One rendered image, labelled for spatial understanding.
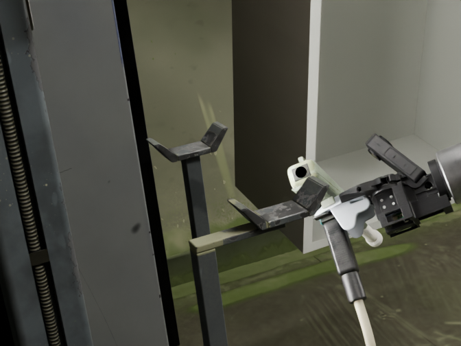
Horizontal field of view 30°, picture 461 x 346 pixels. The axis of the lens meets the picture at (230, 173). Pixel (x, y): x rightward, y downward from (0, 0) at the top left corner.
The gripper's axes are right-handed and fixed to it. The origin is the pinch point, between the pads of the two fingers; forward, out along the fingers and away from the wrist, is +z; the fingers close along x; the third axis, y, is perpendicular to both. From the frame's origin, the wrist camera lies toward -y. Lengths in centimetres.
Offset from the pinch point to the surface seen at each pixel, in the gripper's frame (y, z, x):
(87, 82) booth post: -15.3, 18.3, -41.2
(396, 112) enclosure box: -54, -12, 96
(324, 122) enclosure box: -52, 7, 79
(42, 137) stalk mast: 15, 4, -82
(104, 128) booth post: -10.6, 19.6, -36.1
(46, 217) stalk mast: 20, 7, -79
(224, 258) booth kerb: -42, 60, 127
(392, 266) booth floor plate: -24, 10, 143
